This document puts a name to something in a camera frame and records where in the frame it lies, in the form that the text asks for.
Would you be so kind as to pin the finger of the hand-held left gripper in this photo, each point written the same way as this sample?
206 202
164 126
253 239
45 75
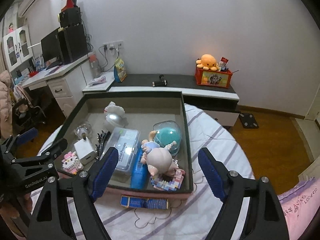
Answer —
53 148
26 136

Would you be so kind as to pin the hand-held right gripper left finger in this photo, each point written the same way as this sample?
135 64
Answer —
105 172

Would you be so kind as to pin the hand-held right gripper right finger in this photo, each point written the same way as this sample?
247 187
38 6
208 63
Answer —
212 172

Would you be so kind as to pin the pink white block figure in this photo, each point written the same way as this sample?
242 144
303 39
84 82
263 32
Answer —
72 162

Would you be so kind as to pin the white charger box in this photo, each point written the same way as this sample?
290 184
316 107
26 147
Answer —
83 151

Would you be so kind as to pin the blue packet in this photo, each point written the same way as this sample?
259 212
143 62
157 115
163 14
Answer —
138 172

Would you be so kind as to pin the clear dental floss box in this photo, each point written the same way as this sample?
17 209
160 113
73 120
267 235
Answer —
125 145

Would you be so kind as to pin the clear plastic bottle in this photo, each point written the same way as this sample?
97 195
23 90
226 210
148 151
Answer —
83 131

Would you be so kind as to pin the pastel building block figure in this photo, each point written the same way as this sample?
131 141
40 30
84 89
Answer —
167 183

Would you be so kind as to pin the blue printed carton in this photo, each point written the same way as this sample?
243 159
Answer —
143 202

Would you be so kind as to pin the baby doll figurine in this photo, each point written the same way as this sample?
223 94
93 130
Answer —
158 157

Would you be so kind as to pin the white figurine with silver ball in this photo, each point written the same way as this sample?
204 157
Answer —
113 115

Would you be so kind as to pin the teal ball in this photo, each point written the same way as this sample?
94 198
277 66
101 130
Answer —
166 136

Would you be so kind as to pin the person's left hand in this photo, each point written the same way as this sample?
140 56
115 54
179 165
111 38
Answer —
25 205

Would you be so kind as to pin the black office chair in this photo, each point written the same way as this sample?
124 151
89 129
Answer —
30 115

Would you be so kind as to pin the pink padded jacket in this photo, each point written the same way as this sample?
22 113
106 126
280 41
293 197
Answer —
5 105

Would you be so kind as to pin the light pink garment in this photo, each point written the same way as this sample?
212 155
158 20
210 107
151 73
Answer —
21 97

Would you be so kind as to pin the white desk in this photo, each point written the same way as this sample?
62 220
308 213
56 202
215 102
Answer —
67 90

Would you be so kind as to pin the black bathroom scale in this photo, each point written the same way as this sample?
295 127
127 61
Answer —
248 120

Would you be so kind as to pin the red pencil case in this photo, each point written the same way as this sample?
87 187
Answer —
33 73

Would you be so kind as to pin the pink book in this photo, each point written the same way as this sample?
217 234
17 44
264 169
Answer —
55 70

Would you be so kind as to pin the blue white box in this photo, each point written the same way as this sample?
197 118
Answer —
39 62

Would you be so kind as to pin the black keyboard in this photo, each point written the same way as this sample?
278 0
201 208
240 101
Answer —
53 65

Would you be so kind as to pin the white nightstand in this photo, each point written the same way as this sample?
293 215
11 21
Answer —
100 87

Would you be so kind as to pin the pink printed packet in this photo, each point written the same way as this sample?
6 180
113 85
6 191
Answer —
98 80

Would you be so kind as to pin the white glass-door cabinet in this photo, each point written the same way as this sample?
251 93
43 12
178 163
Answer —
17 47

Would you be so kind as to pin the white desk lamp bar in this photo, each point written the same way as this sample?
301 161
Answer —
33 45

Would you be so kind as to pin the orange-capped water bottle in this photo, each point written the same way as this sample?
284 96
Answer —
94 66

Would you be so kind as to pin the pink embroidered pillow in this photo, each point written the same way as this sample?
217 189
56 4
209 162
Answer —
300 205

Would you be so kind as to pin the black computer monitor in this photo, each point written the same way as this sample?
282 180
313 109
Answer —
51 46

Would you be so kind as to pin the orange printed storage crate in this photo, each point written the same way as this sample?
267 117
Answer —
213 78

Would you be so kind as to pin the black white low cabinet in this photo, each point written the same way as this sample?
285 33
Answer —
180 82

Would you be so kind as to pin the yellow blue snack bag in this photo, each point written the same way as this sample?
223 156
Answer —
120 70

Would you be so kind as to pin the black computer tower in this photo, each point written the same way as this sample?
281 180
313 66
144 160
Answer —
73 45

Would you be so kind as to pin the black handheld device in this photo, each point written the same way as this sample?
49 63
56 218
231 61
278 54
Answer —
160 80

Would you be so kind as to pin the small pink doll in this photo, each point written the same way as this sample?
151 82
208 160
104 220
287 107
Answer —
10 28

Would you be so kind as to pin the red white packet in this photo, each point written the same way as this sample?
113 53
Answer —
224 62

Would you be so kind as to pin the orange octopus plush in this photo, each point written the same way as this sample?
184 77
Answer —
207 61

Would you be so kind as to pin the small cream stand lamp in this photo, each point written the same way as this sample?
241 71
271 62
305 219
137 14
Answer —
60 23

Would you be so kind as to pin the black speaker box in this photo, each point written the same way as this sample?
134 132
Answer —
71 17

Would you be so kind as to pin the white air conditioner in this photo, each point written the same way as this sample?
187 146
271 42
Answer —
28 3

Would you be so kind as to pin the red paper bag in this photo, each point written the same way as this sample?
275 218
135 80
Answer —
69 2

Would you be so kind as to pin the white wall outlet strip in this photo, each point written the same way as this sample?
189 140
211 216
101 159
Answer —
112 44

